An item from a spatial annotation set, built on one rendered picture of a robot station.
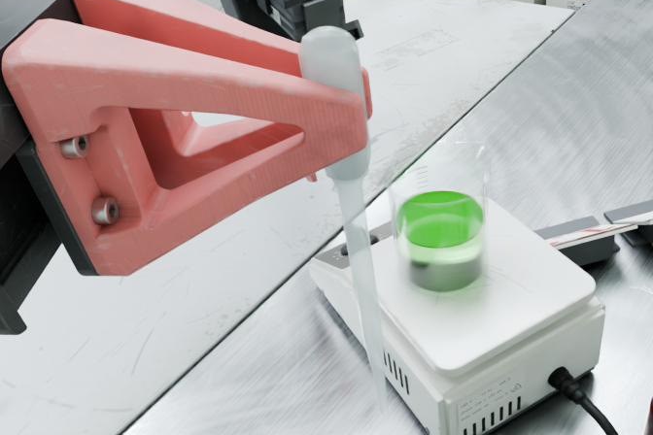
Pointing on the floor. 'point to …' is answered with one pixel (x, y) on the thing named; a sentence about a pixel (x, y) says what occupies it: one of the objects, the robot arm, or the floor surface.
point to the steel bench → (327, 405)
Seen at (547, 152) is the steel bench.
